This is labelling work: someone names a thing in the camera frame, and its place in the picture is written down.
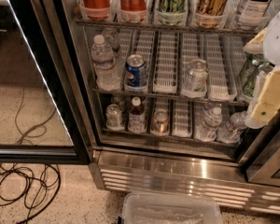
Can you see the clear plastic storage bin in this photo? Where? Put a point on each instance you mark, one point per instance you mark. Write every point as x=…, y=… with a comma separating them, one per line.
x=151, y=208

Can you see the stainless steel fridge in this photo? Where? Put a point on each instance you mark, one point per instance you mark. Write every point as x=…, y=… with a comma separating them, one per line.
x=244, y=175

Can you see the glass fridge door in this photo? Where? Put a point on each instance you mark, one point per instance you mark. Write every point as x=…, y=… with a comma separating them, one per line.
x=40, y=117

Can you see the white labelled bottle top shelf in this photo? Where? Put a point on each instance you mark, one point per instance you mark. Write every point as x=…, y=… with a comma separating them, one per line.
x=249, y=14

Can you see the white silver soda can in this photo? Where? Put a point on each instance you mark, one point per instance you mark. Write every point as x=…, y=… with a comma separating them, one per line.
x=195, y=78

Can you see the clear water bottle bottom right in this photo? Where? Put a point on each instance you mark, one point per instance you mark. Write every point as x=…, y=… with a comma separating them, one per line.
x=229, y=132

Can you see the bronze can bottom shelf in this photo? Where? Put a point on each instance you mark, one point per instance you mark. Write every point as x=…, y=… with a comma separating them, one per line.
x=160, y=121

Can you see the green tall can top shelf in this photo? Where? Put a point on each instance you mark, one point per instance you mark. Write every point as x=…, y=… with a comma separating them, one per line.
x=171, y=12

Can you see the clear water bottle bottom shelf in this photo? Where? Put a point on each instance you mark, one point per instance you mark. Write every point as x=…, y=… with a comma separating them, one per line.
x=207, y=128

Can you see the blue Pepsi can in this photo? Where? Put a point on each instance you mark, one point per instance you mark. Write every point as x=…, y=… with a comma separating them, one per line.
x=136, y=71

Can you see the clear water bottle shelf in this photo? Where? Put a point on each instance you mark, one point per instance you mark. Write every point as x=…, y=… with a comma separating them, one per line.
x=207, y=128
x=104, y=64

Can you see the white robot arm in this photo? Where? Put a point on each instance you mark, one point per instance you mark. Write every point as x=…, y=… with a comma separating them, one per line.
x=271, y=52

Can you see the orange soda bottle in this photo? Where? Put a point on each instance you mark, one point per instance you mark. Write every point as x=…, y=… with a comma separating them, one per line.
x=133, y=11

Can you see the green can rear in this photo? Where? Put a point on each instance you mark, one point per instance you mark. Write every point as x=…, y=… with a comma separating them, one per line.
x=252, y=62

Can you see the clear water bottle middle shelf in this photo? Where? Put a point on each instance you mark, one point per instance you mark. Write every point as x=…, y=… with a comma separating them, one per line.
x=104, y=64

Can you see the rear water bottle middle shelf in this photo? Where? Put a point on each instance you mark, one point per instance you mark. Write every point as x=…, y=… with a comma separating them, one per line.
x=111, y=36

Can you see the red Coca-Cola bottle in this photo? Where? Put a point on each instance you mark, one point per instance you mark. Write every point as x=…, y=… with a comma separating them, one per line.
x=97, y=9

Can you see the dark drink bottle white cap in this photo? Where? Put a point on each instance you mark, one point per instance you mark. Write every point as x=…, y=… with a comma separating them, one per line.
x=137, y=120

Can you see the green can front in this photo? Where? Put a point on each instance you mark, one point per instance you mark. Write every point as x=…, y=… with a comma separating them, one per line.
x=248, y=88

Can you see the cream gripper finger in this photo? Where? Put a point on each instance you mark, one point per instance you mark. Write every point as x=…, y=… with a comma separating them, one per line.
x=268, y=96
x=255, y=45

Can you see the silver can bottom left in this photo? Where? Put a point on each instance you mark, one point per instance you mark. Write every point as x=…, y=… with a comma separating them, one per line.
x=114, y=116

